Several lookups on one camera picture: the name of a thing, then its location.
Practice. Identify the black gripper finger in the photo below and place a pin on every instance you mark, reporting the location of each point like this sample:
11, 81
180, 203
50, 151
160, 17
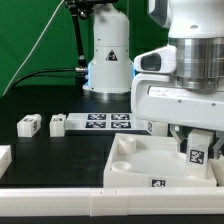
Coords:
218, 145

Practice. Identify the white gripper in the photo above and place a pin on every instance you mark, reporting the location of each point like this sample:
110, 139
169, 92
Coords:
156, 96

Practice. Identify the white square tabletop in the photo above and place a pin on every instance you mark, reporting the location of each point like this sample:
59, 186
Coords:
151, 161

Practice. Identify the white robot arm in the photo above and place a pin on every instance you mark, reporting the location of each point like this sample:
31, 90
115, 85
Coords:
179, 63

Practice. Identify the white right obstacle wall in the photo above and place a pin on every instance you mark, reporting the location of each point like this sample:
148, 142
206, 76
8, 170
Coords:
218, 170

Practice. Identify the white obstacle wall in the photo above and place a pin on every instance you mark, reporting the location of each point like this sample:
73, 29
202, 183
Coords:
5, 158
110, 202
218, 170

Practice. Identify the white front obstacle wall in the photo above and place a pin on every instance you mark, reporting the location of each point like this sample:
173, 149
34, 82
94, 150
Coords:
110, 202

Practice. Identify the white marker base plate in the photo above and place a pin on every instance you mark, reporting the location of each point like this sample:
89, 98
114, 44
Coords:
104, 121

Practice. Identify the white left obstacle wall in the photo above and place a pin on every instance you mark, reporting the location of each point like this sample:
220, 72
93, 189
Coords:
5, 158

